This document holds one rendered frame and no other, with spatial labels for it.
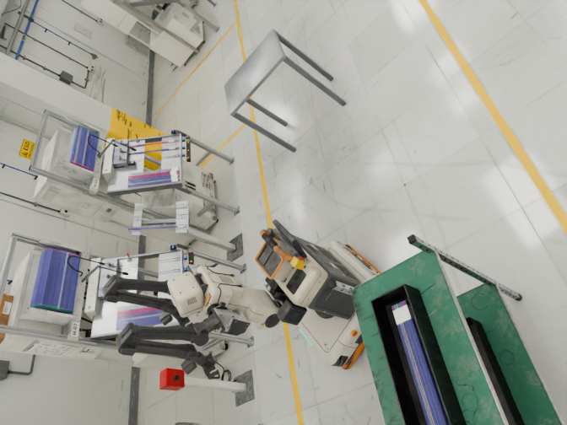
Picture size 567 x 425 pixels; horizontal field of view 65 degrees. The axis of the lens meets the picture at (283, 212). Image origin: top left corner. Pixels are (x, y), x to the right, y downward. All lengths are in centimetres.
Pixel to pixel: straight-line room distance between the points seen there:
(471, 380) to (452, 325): 20
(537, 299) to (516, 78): 144
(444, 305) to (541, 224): 115
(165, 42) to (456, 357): 666
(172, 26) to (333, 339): 566
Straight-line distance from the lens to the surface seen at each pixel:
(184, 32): 753
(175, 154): 471
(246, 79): 404
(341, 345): 300
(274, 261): 262
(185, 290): 246
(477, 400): 178
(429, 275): 192
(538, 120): 314
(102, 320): 387
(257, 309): 268
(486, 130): 325
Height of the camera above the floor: 257
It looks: 38 degrees down
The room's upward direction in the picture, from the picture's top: 65 degrees counter-clockwise
